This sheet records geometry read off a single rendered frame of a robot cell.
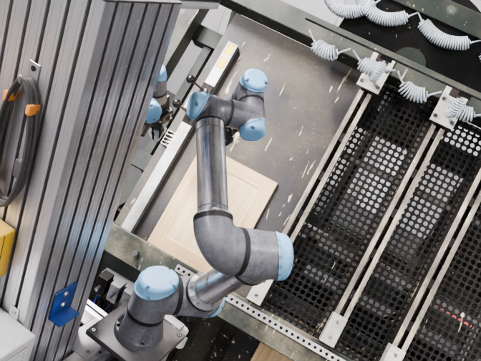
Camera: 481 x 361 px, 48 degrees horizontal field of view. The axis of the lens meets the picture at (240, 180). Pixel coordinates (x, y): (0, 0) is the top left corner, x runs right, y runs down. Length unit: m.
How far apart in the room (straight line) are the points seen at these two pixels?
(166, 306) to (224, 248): 0.43
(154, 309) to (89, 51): 0.82
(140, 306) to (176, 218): 0.81
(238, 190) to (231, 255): 1.12
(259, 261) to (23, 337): 0.58
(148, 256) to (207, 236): 1.11
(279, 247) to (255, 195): 1.05
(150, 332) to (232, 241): 0.54
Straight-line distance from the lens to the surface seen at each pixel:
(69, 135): 1.13
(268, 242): 1.28
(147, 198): 2.37
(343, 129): 2.33
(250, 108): 1.47
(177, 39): 2.55
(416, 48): 2.90
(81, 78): 1.08
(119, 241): 2.38
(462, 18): 2.84
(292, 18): 2.47
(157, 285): 1.58
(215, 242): 1.24
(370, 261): 2.29
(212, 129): 1.38
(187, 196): 2.36
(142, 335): 1.68
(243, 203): 2.32
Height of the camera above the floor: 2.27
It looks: 26 degrees down
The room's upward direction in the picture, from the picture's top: 23 degrees clockwise
